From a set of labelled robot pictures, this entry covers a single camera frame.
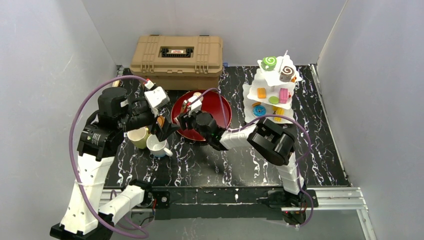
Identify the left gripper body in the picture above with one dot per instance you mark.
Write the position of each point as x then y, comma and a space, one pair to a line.
159, 123

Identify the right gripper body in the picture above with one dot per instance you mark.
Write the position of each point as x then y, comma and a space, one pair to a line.
185, 121

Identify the white grey mug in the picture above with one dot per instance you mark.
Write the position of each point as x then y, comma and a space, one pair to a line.
158, 148

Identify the yellow green mug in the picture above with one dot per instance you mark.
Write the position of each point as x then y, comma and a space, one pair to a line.
139, 137

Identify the red round tray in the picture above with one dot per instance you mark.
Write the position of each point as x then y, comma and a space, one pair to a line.
210, 104

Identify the tan plastic toolbox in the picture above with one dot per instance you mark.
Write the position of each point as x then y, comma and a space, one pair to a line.
179, 62

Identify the orange round toy biscuit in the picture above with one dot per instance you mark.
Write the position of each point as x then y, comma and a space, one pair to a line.
256, 104

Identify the blue toy donut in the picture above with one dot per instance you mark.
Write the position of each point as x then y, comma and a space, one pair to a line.
259, 110

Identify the orange toy cake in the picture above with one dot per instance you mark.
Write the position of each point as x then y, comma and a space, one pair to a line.
261, 93

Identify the white tiered cake stand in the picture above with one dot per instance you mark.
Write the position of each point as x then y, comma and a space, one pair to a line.
270, 80

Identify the green toy macaron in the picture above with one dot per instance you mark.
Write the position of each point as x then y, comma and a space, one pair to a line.
274, 100

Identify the yellow toy cake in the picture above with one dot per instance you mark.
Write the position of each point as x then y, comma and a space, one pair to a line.
278, 111

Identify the pink toy cake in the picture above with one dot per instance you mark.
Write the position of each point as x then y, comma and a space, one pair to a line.
283, 95

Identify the green swirl roll cake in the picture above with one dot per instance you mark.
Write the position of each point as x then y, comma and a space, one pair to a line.
268, 63

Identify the brown swirl roll cake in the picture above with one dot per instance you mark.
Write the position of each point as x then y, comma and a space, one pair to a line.
287, 73

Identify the wooden coaster stack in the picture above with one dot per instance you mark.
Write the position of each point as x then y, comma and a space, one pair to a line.
160, 120

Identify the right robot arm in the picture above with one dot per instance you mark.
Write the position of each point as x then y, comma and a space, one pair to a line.
274, 143

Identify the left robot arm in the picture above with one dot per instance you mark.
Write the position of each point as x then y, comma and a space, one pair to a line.
85, 218

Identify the white round toy mochi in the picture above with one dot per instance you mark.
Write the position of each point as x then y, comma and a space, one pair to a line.
198, 94

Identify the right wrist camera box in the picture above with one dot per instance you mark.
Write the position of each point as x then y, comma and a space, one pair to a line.
192, 105

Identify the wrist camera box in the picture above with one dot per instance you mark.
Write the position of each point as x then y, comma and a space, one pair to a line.
192, 105
156, 96

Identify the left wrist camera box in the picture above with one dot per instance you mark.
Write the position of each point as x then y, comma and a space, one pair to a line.
156, 96

